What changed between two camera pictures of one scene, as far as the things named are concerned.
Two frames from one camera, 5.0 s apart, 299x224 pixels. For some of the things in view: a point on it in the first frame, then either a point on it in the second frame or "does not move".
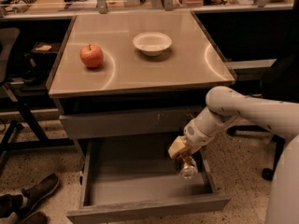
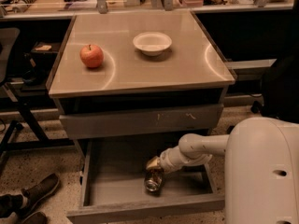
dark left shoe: x=36 y=191 does not move
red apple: x=92 y=55 does not move
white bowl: x=151 y=43 does not move
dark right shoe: x=36 y=217 does not move
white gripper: x=195 y=133 to x=167 y=161
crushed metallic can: x=186 y=166 to x=153 y=180
